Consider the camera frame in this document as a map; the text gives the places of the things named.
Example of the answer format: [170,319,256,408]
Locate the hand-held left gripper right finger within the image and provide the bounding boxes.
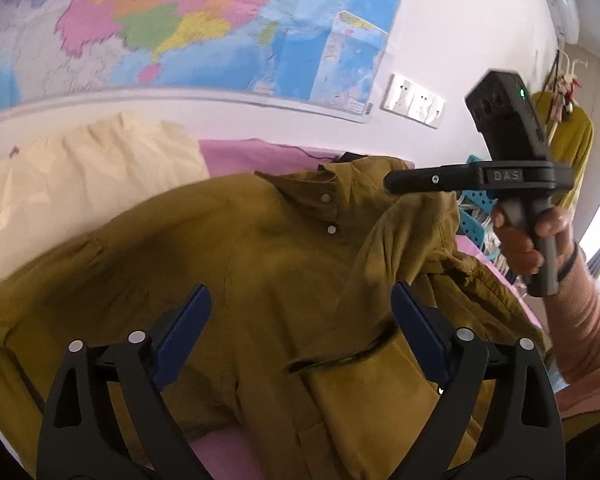
[390,281,567,480]

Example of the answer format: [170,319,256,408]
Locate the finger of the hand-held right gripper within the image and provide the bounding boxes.
[384,161,482,194]

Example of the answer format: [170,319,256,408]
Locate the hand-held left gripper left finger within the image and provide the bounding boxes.
[36,284,213,480]

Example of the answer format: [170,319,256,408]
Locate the olive green jacket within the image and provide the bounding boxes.
[0,156,556,480]

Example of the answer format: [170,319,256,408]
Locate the person's right forearm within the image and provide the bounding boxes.
[544,240,600,422]

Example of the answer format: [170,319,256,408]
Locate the clothes hangers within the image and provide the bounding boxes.
[545,50,589,122]

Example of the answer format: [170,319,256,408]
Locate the person's right hand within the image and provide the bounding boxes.
[491,204,576,281]

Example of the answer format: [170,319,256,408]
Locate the blue perforated basket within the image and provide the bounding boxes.
[455,155,512,257]

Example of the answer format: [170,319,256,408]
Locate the hanging olive garment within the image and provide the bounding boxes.
[530,91,595,212]

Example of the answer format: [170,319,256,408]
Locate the white air conditioner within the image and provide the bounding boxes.
[535,0,581,46]

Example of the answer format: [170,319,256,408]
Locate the black wristband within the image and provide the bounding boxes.
[559,242,581,282]

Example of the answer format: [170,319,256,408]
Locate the pink printed bed sheet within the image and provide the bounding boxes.
[0,139,551,480]

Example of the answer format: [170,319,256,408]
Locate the cream pillow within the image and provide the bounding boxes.
[0,112,211,286]

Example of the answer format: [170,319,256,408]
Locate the white wall socket plate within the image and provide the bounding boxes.
[382,73,446,129]

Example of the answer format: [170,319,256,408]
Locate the colourful wall map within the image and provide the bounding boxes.
[0,0,415,124]

